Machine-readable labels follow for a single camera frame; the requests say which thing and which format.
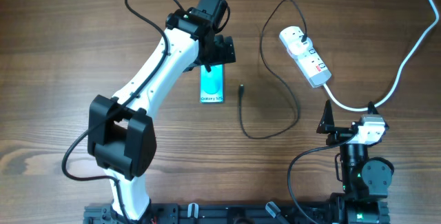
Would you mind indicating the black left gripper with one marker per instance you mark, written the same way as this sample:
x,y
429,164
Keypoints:
x,y
224,52

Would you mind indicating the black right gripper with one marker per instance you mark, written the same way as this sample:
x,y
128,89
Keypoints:
x,y
327,125

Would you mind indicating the teal Galaxy smartphone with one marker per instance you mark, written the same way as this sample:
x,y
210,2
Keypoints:
x,y
212,85

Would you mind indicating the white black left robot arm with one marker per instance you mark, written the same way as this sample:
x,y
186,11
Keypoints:
x,y
120,131

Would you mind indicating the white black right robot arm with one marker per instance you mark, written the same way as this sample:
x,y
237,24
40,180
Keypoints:
x,y
365,180

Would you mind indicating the white USB charger plug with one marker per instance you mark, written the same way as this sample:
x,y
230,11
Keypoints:
x,y
297,47

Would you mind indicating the white power strip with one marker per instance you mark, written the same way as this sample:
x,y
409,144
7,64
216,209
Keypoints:
x,y
309,63

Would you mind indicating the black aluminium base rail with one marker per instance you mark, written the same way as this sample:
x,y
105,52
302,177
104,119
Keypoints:
x,y
224,213

